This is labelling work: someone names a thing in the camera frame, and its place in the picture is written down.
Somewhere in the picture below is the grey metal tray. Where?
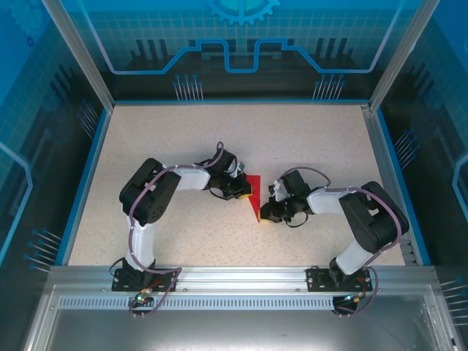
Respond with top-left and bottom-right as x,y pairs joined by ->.
21,284 -> 464,351

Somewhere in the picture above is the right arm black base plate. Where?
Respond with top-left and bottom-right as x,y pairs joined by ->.
306,265 -> 374,293

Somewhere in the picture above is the aluminium frame post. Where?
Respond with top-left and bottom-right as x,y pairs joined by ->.
40,0 -> 116,110
368,0 -> 431,113

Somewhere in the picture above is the cable connector plug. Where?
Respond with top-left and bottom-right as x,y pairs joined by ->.
341,290 -> 369,305
132,287 -> 154,307

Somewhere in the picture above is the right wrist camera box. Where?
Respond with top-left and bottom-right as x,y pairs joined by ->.
269,168 -> 312,202

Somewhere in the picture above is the aluminium side rail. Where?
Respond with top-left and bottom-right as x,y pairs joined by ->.
360,104 -> 418,266

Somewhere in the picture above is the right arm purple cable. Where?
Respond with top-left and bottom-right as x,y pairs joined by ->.
287,166 -> 405,319

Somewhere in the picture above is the blue table edge strip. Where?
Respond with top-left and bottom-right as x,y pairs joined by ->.
53,107 -> 113,267
374,108 -> 433,267

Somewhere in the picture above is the slotted grey cable duct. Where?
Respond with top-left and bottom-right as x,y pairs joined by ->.
57,297 -> 369,311

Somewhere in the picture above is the aluminium mounting rail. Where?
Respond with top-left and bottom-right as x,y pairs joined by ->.
49,265 -> 438,293

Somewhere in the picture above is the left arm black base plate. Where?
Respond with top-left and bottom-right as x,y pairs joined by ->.
111,268 -> 179,293

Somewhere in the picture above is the left cable connector plug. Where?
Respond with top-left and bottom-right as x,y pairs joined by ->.
132,287 -> 154,307

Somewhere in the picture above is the right cable connector plug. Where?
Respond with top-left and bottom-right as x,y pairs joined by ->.
341,290 -> 369,305

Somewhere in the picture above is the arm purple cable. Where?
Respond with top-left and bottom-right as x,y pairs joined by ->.
128,141 -> 224,319
287,166 -> 405,319

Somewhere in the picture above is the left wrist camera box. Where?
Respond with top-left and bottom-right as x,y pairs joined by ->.
215,148 -> 246,176

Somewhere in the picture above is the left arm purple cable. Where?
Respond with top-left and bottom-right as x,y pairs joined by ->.
128,141 -> 224,319

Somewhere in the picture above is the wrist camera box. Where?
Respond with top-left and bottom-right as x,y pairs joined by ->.
215,148 -> 246,176
269,168 -> 312,202

